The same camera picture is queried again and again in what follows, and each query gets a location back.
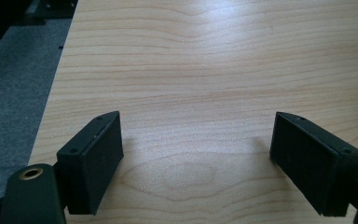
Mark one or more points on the black metal stand base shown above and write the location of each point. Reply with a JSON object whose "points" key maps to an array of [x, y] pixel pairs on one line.
{"points": [[51, 7]]}

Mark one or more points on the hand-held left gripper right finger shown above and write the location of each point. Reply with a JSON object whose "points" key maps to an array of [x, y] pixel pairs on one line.
{"points": [[313, 161]]}

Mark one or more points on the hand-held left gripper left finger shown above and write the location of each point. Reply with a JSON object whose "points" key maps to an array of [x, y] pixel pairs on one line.
{"points": [[90, 161]]}

